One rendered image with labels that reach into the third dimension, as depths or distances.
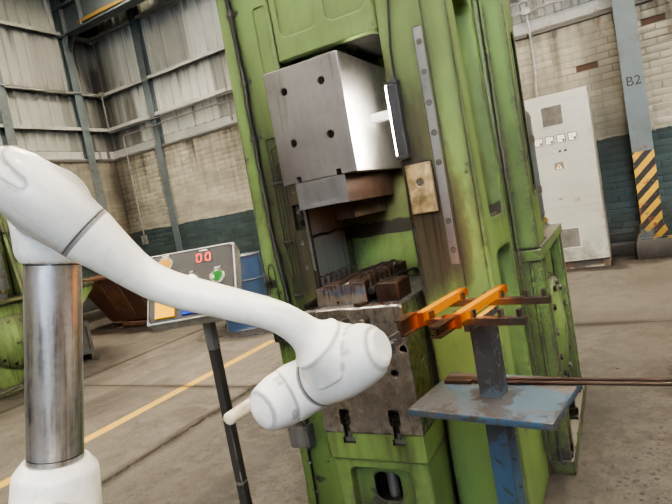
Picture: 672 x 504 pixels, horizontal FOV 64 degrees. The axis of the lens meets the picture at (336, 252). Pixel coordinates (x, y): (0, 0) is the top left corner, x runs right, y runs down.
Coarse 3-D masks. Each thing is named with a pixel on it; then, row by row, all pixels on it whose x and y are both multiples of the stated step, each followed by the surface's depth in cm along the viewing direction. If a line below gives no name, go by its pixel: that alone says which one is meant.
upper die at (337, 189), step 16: (336, 176) 182; (352, 176) 186; (368, 176) 198; (384, 176) 211; (304, 192) 189; (320, 192) 186; (336, 192) 183; (352, 192) 184; (368, 192) 196; (384, 192) 209; (304, 208) 190
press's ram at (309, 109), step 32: (320, 64) 178; (352, 64) 185; (288, 96) 186; (320, 96) 180; (352, 96) 182; (384, 96) 208; (288, 128) 188; (320, 128) 182; (352, 128) 179; (384, 128) 204; (288, 160) 190; (320, 160) 184; (352, 160) 178; (384, 160) 200
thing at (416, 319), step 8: (464, 288) 167; (448, 296) 159; (456, 296) 161; (432, 304) 152; (440, 304) 152; (448, 304) 156; (416, 312) 141; (424, 312) 144; (400, 320) 136; (408, 320) 139; (416, 320) 142; (424, 320) 144; (400, 328) 136; (408, 328) 138; (416, 328) 140
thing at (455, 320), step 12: (492, 288) 159; (504, 288) 160; (480, 300) 146; (492, 300) 152; (456, 312) 138; (468, 312) 138; (432, 324) 128; (444, 324) 127; (456, 324) 132; (432, 336) 127; (444, 336) 127
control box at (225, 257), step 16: (160, 256) 205; (176, 256) 204; (192, 256) 203; (224, 256) 201; (192, 272) 200; (208, 272) 199; (224, 272) 199; (240, 272) 205; (240, 288) 201; (160, 320) 194; (176, 320) 193; (192, 320) 195; (208, 320) 197
